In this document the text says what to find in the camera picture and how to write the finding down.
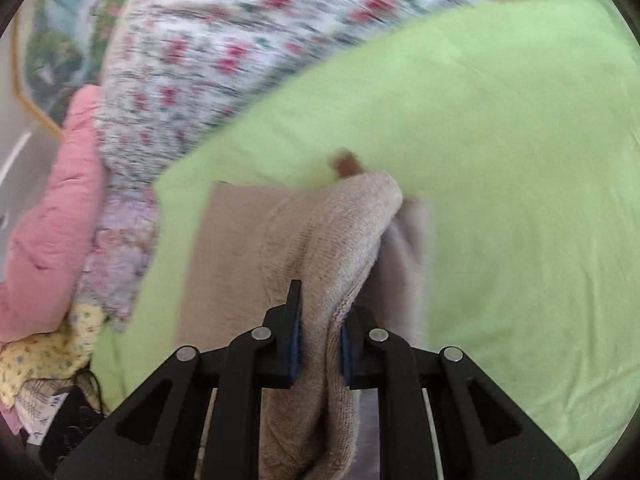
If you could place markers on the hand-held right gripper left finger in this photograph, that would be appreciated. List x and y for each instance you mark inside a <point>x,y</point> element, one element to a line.
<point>296,345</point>

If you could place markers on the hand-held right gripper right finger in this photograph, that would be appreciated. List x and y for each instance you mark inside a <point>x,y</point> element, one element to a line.
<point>346,355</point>

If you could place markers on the gold framed landscape painting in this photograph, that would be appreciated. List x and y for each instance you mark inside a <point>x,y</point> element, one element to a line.
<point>65,45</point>

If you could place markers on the green bed sheet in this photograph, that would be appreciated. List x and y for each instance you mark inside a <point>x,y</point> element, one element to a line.
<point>500,185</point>

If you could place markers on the yellow printed cloth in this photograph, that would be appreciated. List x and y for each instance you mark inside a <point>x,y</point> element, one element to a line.
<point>45,355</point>

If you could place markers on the beige knit sweater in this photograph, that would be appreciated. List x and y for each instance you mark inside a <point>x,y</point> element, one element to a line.
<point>320,240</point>

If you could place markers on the lavender floral cloth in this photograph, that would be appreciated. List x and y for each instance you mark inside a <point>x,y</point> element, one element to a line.
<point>120,260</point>

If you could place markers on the pink quilt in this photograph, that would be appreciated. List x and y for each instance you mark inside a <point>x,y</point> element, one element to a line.
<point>55,225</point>

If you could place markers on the plaid cloth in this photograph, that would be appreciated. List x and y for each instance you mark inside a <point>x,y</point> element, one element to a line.
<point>37,405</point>

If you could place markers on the white red floral quilt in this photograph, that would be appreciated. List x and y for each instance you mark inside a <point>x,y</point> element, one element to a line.
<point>225,50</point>

